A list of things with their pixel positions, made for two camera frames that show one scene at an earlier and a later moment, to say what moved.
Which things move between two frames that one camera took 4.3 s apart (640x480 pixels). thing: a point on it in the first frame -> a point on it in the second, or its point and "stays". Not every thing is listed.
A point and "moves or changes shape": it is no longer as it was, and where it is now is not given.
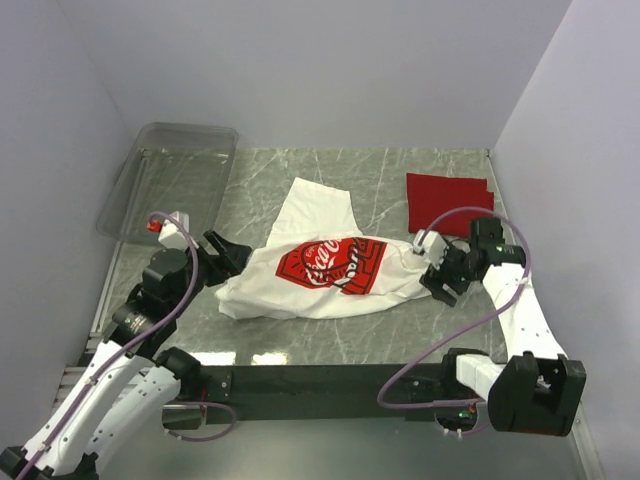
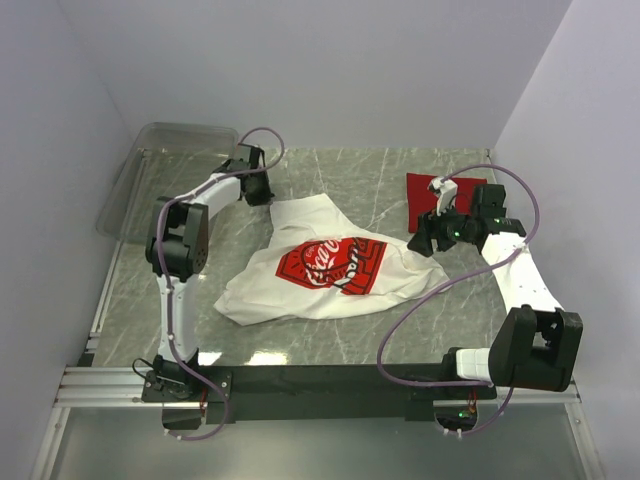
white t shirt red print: [315, 261] moves or changes shape
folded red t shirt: [429, 196] stays
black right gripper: [445, 279] -> [427, 232]
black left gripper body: [216, 255] -> [258, 189]
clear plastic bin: [175, 168] stays
